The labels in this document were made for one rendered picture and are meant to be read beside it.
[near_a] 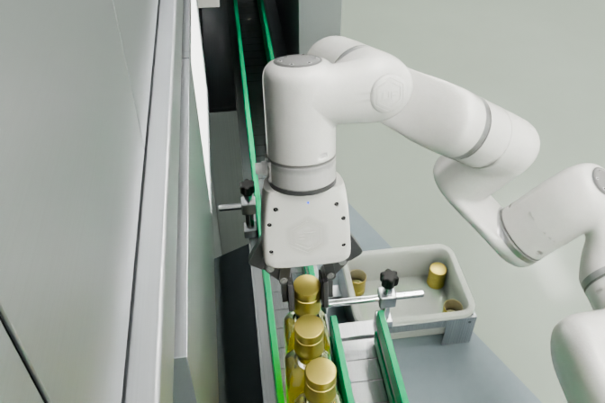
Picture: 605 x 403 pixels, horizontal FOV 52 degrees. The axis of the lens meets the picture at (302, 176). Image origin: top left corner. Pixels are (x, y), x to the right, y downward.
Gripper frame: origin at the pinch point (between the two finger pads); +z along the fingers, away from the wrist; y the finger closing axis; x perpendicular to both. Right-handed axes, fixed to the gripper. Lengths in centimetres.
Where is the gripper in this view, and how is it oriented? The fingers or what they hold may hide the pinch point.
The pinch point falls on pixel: (306, 290)
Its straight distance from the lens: 77.7
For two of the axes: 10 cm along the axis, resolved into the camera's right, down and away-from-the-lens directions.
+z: 0.3, 9.0, 4.4
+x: -1.2, -4.4, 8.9
